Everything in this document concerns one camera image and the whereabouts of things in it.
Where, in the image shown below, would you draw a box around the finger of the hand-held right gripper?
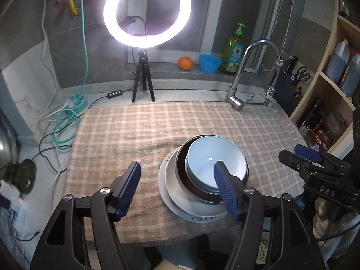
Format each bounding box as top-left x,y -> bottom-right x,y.
278,150 -> 313,175
294,144 -> 342,164

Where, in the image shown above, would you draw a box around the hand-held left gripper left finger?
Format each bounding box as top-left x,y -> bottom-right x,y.
29,161 -> 142,270

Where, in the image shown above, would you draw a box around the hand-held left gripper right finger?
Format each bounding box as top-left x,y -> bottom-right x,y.
214,160 -> 327,270

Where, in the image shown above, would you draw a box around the large steel bowl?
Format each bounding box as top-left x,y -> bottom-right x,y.
175,135 -> 250,204

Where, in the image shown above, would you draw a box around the pink floral white plate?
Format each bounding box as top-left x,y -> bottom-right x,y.
157,146 -> 245,222

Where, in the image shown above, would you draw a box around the white ceramic bowl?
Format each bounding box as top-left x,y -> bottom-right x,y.
186,139 -> 248,193

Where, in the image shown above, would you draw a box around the white plate with branch print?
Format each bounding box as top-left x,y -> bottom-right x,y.
161,149 -> 239,217

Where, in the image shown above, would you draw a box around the person's right hand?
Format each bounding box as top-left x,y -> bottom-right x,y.
312,197 -> 360,242

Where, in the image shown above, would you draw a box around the dark glass bottle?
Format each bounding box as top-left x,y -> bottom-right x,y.
302,97 -> 324,127

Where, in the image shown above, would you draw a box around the checkered table cloth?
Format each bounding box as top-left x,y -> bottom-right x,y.
63,101 -> 307,241

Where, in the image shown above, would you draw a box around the dark knife block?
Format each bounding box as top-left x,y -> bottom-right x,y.
277,56 -> 306,110

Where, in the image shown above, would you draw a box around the wooden shelf unit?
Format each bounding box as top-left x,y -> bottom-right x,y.
290,0 -> 360,158

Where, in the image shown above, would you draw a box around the dark liquid plastic jug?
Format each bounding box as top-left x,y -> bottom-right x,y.
325,39 -> 351,83
339,51 -> 360,97

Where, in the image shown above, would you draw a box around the round teal power strip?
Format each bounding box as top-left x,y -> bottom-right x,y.
66,93 -> 88,113

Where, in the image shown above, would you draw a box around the chrome kitchen faucet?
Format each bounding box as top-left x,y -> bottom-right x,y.
224,40 -> 283,111

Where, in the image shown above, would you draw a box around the green glass dish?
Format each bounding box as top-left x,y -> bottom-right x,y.
7,159 -> 37,194

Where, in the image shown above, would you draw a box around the white power adapter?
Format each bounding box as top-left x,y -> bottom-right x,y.
0,179 -> 29,223

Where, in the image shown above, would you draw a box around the black mini tripod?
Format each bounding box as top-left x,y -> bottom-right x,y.
132,49 -> 156,102

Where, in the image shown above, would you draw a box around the green dish soap bottle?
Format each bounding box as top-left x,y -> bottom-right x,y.
219,22 -> 246,76

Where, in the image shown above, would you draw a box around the blue fluted cup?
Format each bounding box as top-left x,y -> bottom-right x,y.
199,54 -> 222,74

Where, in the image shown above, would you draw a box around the steel pot lid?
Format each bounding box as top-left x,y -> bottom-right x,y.
0,110 -> 19,180

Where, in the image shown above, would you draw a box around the orange fruit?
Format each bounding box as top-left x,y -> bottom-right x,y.
178,56 -> 194,71

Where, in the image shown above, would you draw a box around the black handled scissors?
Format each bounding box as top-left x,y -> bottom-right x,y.
291,66 -> 310,82

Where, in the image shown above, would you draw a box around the thin black cable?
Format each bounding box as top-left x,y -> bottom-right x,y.
0,46 -> 135,242

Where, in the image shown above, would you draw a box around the teal power cable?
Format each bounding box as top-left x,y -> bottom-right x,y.
52,0 -> 88,151

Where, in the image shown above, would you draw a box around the white ring light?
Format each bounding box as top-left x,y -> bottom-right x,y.
103,0 -> 192,48

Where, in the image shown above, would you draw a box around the white power cable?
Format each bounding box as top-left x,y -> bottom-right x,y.
39,0 -> 74,192

